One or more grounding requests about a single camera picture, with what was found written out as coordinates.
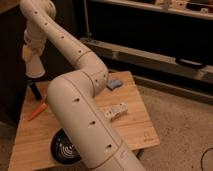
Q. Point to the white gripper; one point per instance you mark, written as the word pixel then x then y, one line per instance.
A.
pixel 32 44

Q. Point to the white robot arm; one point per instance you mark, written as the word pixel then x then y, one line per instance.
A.
pixel 88 79

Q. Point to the black cylindrical flashlight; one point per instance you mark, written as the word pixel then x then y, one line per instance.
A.
pixel 34 89

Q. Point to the orange carrot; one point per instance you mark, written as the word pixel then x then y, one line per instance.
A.
pixel 38 110

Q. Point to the grey metal shelf beam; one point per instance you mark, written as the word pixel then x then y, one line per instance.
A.
pixel 147 59

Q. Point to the wooden table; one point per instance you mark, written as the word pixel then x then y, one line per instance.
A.
pixel 31 150

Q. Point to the black round bowl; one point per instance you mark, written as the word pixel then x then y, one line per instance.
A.
pixel 62 150

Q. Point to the black handle on beam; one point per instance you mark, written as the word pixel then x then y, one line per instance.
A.
pixel 190 64

